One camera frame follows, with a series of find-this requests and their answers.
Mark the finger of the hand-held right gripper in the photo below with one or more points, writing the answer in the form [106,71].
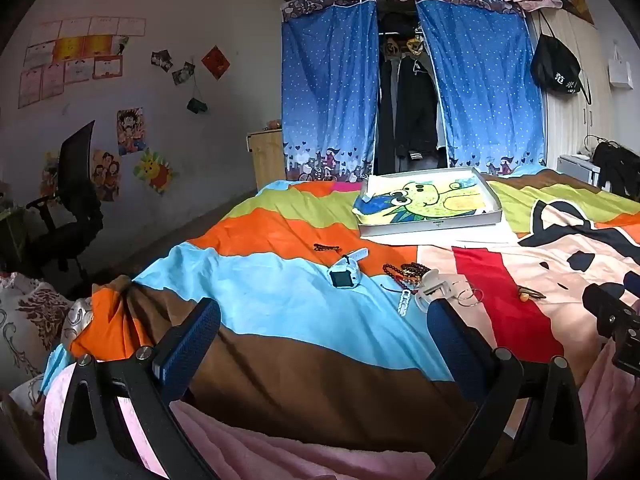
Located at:
[617,322]
[605,296]

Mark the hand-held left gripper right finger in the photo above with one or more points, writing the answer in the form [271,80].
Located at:
[457,347]

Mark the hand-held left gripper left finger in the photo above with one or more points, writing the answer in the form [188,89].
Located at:
[187,347]

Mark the metal hoop rings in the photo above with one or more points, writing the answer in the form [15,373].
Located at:
[470,296]

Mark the white claw hair clip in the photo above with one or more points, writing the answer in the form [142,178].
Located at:
[432,285]

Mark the white shallow box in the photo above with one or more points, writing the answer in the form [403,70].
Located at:
[430,227]

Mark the light blue smartwatch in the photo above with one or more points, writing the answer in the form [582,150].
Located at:
[342,274]

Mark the white pearl barrette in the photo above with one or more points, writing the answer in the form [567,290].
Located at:
[405,302]

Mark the colourful striped printed blanket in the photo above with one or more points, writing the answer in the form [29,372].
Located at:
[300,300]

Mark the grey storage box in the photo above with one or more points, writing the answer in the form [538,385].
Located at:
[575,170]

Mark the pink fleece blanket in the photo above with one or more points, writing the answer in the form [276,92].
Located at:
[260,455]

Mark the black clothes heap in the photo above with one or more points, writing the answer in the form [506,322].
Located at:
[617,165]

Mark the green cartoon drawing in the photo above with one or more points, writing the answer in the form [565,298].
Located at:
[430,200]

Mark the brown patterned pillow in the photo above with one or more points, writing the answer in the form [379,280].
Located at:
[27,320]

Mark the black hair clip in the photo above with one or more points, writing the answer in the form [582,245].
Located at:
[327,247]

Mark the white wardrobe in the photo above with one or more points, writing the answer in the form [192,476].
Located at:
[570,130]

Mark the black office chair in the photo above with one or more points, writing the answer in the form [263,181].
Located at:
[75,195]

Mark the wooden cabinet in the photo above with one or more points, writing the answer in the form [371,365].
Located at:
[267,160]

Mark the white paper bag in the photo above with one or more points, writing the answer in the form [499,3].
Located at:
[621,70]

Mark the blue dotted curtain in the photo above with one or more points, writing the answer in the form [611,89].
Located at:
[330,90]
[485,90]

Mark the dark hanging clothes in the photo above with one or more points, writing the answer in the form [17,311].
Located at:
[412,110]

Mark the small green hanging bag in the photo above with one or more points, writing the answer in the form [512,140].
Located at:
[198,106]

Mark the red diamond paper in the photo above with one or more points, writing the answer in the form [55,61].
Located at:
[216,62]

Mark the cartoon family wall poster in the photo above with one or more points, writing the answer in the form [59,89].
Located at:
[107,175]

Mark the anime wall poster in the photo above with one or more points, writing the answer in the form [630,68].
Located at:
[132,131]

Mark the wall photo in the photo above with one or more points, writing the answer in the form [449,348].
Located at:
[162,61]
[183,73]

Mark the group of wall certificates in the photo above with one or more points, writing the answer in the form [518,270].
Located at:
[75,60]

